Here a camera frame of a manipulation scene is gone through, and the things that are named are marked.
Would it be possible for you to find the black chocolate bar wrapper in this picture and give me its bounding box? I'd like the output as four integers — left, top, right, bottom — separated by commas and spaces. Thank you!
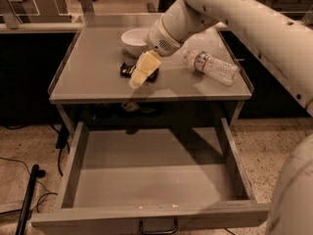
119, 63, 159, 82

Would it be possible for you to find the white tag under table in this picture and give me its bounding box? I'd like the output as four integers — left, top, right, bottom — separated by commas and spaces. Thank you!
121, 102, 140, 112

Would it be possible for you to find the grey cabinet table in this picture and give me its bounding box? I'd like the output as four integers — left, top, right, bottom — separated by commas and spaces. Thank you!
49, 14, 252, 133

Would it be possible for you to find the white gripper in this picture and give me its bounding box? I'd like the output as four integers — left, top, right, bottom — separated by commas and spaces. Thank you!
129, 14, 182, 89

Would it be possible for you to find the black pole on floor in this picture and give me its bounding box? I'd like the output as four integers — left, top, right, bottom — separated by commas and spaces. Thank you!
15, 164, 43, 235

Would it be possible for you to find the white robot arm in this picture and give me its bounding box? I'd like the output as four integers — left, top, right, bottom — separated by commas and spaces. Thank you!
130, 0, 313, 235

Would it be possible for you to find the clear plastic water bottle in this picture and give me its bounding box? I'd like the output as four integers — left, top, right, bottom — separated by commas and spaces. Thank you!
183, 50, 240, 86

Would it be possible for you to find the black drawer handle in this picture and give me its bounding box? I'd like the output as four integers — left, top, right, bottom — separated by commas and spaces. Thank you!
139, 218, 179, 235

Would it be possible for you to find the open grey top drawer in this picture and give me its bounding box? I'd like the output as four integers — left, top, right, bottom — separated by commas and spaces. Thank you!
31, 119, 269, 235

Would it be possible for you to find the black floor cable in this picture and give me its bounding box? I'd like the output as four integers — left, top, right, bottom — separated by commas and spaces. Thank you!
0, 123, 71, 213

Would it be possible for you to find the white ceramic bowl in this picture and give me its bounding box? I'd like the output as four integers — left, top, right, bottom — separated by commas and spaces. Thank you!
121, 28, 149, 58

